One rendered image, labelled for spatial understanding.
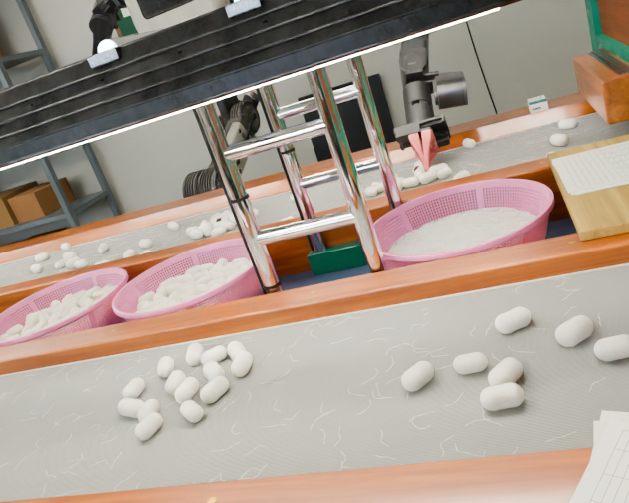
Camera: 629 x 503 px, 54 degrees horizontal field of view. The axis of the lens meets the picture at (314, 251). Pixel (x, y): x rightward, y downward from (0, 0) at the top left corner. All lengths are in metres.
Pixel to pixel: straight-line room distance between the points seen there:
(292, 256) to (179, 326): 0.33
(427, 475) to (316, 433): 0.15
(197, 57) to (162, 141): 3.20
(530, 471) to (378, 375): 0.22
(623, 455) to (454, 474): 0.11
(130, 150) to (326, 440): 3.43
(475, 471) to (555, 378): 0.15
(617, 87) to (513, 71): 2.20
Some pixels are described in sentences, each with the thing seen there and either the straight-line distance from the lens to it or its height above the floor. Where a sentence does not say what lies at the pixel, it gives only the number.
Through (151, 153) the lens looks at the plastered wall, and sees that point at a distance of 3.84.
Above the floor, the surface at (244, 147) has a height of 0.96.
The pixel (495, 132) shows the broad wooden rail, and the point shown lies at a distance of 1.38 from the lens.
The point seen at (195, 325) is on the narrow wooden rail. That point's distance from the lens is 0.85.
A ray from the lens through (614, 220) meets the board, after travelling 0.76.
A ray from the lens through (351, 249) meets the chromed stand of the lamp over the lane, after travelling 1.05.
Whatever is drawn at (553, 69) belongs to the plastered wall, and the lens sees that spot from 3.27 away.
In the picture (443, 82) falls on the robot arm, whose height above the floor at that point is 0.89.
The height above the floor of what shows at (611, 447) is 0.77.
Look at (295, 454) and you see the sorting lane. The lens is 0.57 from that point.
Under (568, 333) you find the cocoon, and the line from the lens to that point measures 0.60.
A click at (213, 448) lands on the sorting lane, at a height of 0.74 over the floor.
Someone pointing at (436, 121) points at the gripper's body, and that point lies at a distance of 1.25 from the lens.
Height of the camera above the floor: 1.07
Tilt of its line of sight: 19 degrees down
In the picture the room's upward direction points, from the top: 19 degrees counter-clockwise
